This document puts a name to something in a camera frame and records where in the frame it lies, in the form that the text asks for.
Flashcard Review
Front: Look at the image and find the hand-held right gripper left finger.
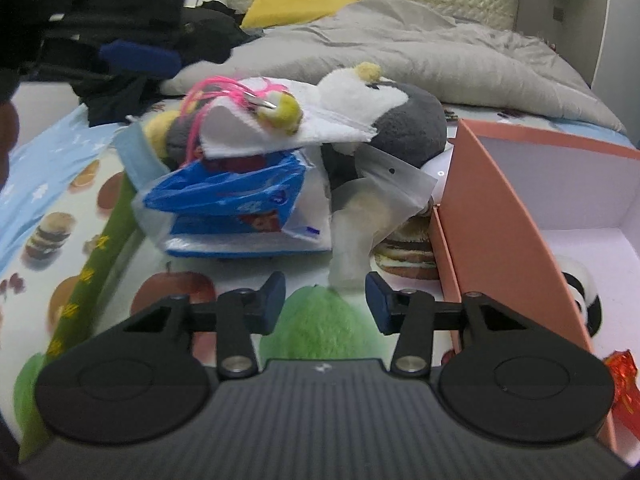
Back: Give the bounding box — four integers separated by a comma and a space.
122, 271, 287, 380

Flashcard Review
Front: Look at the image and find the pink cardboard box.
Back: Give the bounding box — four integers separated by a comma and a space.
430, 119, 640, 449

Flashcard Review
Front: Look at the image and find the fruit printed bedsheet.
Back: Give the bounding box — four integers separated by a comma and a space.
0, 95, 632, 461

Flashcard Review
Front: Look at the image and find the panda toy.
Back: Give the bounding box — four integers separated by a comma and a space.
559, 257, 604, 337

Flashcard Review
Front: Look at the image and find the yellow cloth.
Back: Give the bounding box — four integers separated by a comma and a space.
240, 0, 362, 29

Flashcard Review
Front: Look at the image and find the grey blanket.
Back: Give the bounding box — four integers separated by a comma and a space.
160, 0, 627, 134

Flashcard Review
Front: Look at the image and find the blue and white plastic packet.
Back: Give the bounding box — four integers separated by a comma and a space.
132, 152, 334, 259

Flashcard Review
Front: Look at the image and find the green embroidered roll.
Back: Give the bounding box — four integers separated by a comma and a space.
47, 170, 137, 362

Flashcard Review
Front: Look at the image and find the clear plastic bag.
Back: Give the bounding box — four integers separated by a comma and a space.
329, 145, 439, 289

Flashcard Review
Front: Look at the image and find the blue face mask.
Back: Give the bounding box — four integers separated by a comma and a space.
116, 120, 169, 192

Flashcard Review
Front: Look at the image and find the shiny red wrapper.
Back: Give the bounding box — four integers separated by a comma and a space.
602, 349, 640, 414

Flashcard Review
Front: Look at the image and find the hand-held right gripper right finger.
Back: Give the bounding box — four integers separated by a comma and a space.
365, 271, 531, 377

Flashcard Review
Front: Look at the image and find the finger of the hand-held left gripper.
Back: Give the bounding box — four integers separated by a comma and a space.
35, 14, 183, 82

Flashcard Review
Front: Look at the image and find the yellow pompom with pink string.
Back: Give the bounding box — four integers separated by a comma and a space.
180, 76, 305, 166

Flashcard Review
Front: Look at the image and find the grey and white penguin plush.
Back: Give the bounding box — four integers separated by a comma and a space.
144, 62, 449, 182

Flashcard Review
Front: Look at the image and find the black clothes pile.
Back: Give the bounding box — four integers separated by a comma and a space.
75, 0, 266, 127

